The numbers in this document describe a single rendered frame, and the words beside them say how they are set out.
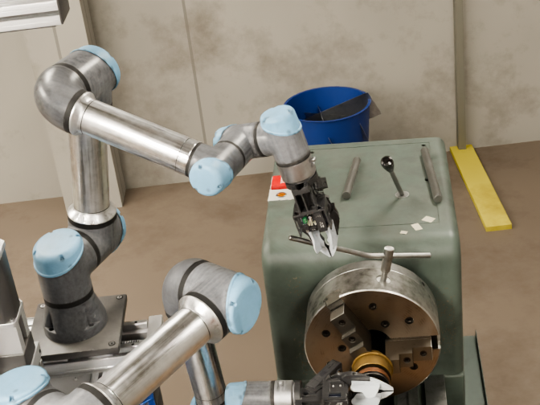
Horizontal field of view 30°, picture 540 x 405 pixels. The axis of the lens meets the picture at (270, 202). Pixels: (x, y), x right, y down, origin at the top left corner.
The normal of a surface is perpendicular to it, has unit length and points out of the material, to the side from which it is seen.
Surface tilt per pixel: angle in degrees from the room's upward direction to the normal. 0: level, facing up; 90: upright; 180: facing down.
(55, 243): 7
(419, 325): 90
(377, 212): 0
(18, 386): 7
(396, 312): 90
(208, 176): 90
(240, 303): 89
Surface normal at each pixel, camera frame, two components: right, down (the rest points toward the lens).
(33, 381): -0.22, -0.90
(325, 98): -0.02, 0.40
